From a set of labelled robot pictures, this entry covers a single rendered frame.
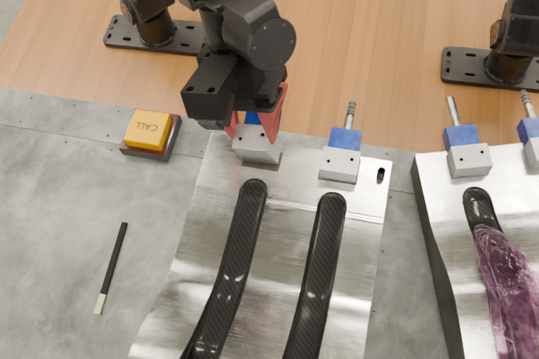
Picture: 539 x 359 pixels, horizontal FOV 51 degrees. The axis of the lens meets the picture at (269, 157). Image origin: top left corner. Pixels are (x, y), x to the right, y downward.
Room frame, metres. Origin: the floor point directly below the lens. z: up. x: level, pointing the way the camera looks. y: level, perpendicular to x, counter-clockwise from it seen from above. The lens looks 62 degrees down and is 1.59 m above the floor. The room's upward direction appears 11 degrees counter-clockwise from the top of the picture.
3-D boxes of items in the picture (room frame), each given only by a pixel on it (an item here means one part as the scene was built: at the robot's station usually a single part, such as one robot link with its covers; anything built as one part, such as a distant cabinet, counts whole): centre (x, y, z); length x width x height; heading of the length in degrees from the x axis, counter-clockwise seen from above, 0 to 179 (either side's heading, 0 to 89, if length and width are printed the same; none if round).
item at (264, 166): (0.38, 0.01, 0.87); 0.05 x 0.05 x 0.04; 67
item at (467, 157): (0.37, -0.28, 0.86); 0.13 x 0.05 x 0.05; 174
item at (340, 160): (0.38, -0.11, 0.89); 0.13 x 0.05 x 0.05; 157
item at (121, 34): (0.71, 0.15, 0.84); 0.20 x 0.07 x 0.08; 69
